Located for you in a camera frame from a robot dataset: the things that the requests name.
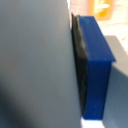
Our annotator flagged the cobalt blue cup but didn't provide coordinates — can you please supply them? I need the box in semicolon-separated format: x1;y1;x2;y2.
0;0;84;128

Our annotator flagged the orange plastic object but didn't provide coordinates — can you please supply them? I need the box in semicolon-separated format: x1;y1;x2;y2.
87;0;118;21

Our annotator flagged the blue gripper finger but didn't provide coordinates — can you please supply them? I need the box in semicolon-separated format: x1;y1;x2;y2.
70;12;117;121

